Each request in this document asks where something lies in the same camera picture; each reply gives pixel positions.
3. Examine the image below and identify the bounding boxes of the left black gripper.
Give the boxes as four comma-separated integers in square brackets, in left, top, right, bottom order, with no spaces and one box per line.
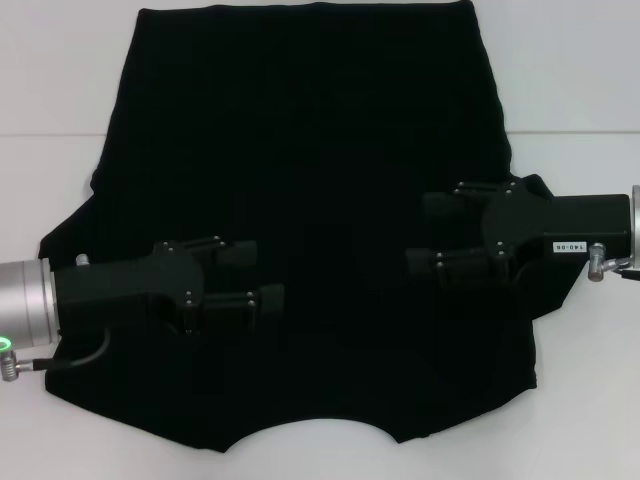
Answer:
[53,235,287,335]

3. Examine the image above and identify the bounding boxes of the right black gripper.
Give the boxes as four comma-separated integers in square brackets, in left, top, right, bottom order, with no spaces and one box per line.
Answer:
[405,180,633,292]

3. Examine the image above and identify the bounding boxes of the black t-shirt with white print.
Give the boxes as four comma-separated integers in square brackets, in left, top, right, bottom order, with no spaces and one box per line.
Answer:
[37,2,586,444]

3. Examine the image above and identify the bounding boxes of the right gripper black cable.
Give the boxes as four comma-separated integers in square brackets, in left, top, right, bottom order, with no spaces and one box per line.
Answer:
[587,242,640,281]

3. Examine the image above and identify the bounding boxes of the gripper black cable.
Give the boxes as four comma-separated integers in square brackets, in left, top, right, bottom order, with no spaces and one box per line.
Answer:
[587,242,640,281]
[0,327,112,384]

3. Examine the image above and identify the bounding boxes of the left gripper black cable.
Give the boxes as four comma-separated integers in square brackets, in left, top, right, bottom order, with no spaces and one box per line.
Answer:
[0,327,112,384]

